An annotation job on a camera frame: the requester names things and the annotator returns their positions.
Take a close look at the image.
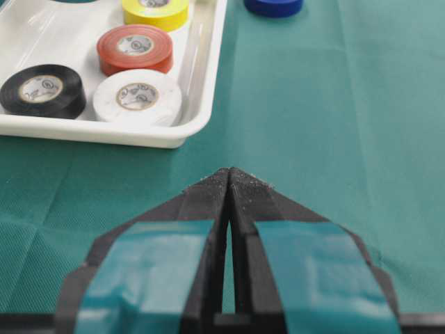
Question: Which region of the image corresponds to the teal green tape roll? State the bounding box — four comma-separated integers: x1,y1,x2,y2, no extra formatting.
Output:
55,0,95,3

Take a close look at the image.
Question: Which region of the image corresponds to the black tape roll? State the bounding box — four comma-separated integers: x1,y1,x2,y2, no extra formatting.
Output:
1,64,86,119

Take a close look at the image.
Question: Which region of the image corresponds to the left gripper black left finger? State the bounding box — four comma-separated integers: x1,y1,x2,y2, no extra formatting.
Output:
54,168,229,333

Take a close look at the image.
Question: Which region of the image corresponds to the green table cloth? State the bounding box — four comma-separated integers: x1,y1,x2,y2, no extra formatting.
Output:
1,1,444,313

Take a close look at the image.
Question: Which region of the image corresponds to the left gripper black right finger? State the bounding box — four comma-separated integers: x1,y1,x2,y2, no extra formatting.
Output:
229,168,401,333

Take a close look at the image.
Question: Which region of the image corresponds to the white tape roll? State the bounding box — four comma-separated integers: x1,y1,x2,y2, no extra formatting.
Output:
93,69,182,128

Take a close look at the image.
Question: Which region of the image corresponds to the white plastic tray case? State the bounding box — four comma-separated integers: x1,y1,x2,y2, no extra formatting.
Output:
1,1,227,148

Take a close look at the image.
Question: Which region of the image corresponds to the red tape roll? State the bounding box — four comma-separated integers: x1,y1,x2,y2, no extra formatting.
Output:
97,24,173,76

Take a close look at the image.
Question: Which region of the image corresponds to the blue tape roll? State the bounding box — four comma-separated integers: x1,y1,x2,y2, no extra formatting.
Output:
243,0,304,18

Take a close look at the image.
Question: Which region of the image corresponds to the yellow tape roll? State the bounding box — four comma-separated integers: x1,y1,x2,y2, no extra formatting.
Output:
122,0,189,32

